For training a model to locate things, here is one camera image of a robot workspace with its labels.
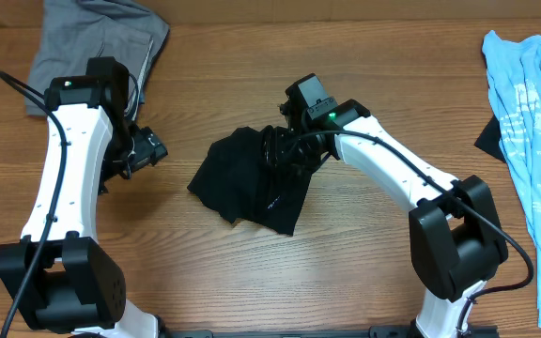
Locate black polo shirt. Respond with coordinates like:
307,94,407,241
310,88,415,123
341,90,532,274
188,127,312,236

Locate folded grey shorts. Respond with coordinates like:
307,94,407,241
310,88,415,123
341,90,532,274
28,0,170,121

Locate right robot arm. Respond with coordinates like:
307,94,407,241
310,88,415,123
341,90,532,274
261,73,508,337

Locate dark garment under blue shirt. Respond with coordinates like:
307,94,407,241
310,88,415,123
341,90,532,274
474,116,506,163

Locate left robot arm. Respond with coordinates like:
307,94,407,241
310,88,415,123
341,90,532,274
0,56,168,338

